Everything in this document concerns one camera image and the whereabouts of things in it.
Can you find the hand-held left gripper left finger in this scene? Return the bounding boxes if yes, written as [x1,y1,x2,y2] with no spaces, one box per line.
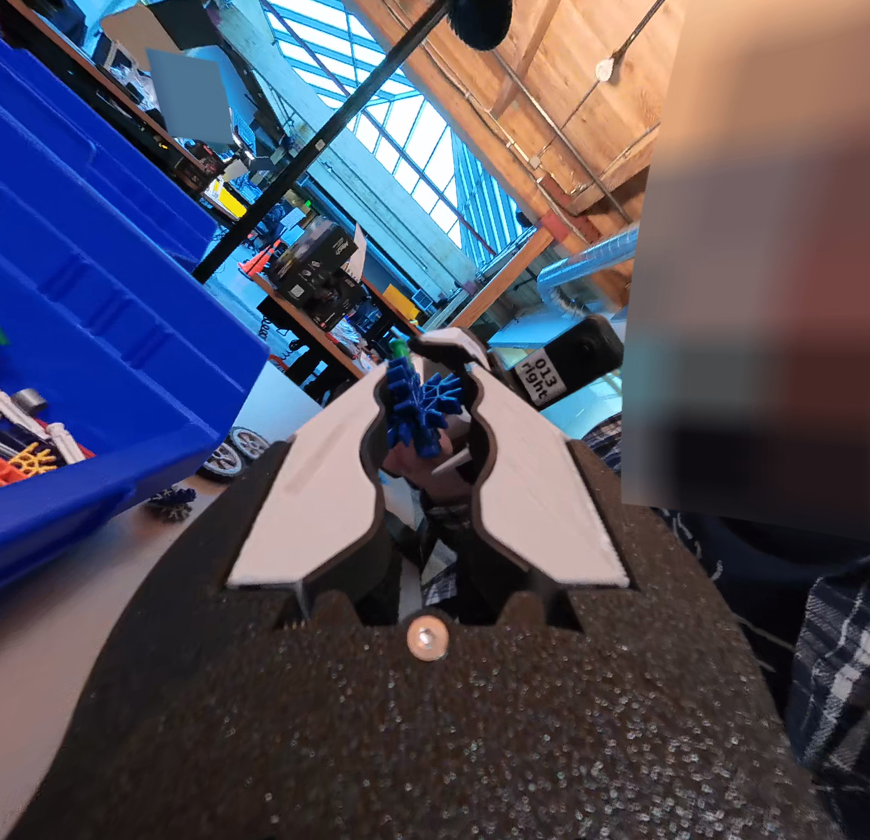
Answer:
[227,363,393,601]

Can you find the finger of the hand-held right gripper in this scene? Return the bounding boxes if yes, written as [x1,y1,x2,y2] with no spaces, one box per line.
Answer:
[408,328,492,373]

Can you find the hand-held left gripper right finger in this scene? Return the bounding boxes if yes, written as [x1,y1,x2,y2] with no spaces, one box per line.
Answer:
[468,366,631,594]

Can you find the blue snowflake connector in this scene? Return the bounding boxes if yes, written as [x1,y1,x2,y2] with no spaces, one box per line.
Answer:
[386,357,466,460]

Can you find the blue bin of toy parts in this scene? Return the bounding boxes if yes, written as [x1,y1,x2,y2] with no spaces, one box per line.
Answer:
[0,194,271,589]

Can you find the person's right hand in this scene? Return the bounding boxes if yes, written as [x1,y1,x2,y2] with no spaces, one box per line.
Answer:
[382,440,473,506]

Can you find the small black product box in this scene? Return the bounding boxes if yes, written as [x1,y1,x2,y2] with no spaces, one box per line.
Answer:
[299,279,371,331]

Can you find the wooden table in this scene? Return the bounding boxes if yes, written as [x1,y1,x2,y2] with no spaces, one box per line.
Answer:
[251,272,422,406]

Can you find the small grey blue connector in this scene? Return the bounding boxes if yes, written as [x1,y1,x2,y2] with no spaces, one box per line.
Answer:
[144,487,198,523]

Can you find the orange traffic cone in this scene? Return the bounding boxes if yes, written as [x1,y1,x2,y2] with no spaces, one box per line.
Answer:
[238,238,283,277]

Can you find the black metal pole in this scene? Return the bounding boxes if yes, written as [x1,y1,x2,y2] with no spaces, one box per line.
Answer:
[192,0,450,285]

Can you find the pile of colourful toy pieces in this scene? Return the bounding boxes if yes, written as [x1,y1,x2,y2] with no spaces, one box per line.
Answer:
[0,330,92,488]

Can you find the black ribbed disc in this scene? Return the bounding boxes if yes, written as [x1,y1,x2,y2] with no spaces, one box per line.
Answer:
[425,0,514,53]

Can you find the person in plaid shirt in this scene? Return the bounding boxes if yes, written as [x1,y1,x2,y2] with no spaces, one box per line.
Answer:
[583,415,870,840]

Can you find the silver air duct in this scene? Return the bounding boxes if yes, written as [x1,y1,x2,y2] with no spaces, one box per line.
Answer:
[537,222,643,311]

